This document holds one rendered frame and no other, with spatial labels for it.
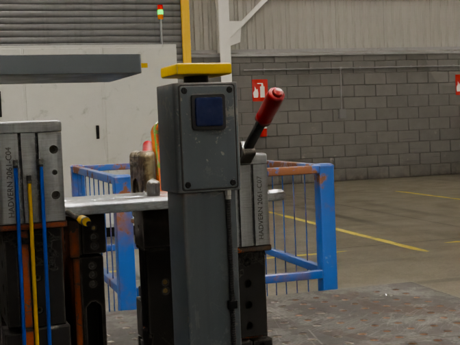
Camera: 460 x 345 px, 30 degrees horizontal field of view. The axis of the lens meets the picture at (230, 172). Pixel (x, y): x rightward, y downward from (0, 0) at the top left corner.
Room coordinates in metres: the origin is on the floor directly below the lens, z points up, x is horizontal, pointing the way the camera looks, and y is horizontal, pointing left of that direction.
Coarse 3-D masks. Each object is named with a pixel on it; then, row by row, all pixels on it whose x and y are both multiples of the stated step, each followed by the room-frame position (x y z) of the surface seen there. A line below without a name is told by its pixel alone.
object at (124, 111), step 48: (0, 48) 8.65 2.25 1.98; (48, 48) 8.79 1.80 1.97; (96, 48) 8.92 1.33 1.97; (144, 48) 9.07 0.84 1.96; (0, 96) 8.61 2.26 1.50; (48, 96) 8.77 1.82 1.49; (96, 96) 8.91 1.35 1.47; (144, 96) 9.06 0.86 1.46; (96, 144) 8.91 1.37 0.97; (96, 192) 8.90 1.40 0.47
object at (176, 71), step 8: (176, 64) 0.87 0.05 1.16; (184, 64) 0.87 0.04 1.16; (192, 64) 0.87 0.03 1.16; (200, 64) 0.88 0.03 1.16; (208, 64) 0.88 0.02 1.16; (216, 64) 0.88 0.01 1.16; (224, 64) 0.88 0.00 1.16; (168, 72) 0.89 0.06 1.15; (176, 72) 0.87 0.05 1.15; (184, 72) 0.87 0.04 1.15; (192, 72) 0.87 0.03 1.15; (200, 72) 0.88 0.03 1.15; (208, 72) 0.88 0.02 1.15; (216, 72) 0.88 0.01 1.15; (224, 72) 0.88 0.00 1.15; (184, 80) 0.90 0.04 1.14; (192, 80) 0.89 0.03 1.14; (200, 80) 0.89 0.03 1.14; (208, 80) 0.91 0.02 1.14
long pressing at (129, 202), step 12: (144, 192) 1.30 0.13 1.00; (276, 192) 1.20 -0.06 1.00; (72, 204) 1.10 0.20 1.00; (84, 204) 1.11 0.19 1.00; (96, 204) 1.11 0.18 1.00; (108, 204) 1.12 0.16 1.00; (120, 204) 1.12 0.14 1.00; (132, 204) 1.13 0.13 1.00; (144, 204) 1.13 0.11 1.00; (156, 204) 1.14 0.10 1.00
